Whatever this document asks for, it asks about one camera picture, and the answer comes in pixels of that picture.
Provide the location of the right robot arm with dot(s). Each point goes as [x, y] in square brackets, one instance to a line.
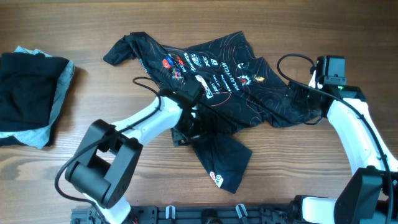
[371, 194]

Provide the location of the folded black shirt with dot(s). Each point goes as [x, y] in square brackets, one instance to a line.
[25, 90]

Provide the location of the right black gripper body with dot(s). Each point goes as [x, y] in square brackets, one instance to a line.
[302, 98]

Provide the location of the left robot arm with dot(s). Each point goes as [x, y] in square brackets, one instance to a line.
[104, 163]

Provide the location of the folded grey shirt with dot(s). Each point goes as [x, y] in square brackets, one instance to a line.
[60, 90]

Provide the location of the black printed cycling jersey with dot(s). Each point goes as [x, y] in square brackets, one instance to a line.
[240, 91]

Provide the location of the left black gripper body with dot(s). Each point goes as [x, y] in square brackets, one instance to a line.
[185, 130]

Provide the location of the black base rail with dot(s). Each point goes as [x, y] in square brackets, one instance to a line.
[264, 214]

